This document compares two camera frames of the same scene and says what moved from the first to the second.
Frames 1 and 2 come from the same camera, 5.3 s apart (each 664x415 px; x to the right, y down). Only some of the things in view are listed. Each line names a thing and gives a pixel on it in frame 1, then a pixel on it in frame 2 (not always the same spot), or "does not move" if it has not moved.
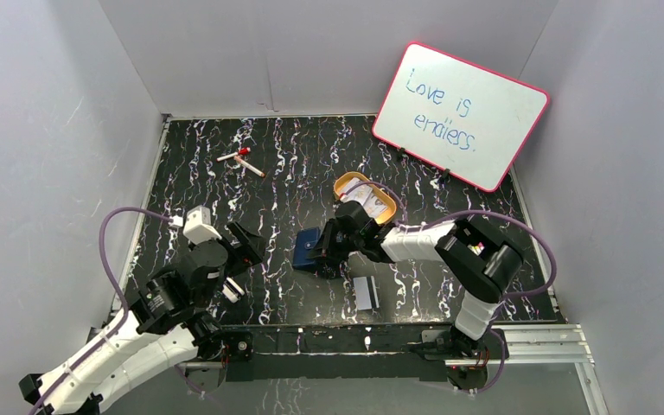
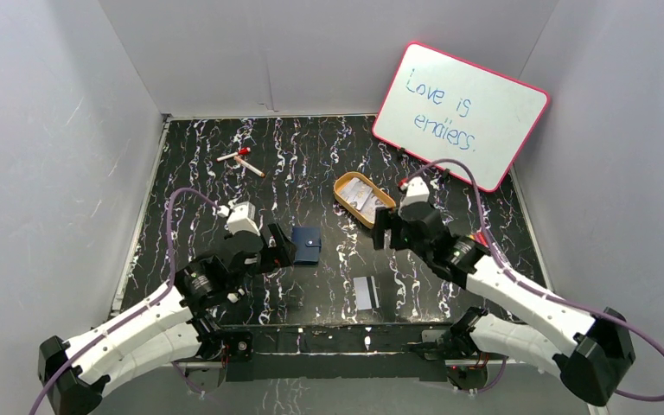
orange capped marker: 249,166 does not move
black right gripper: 325,251 → 386,219
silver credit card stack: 368,195 does not move
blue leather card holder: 305,241 does not move
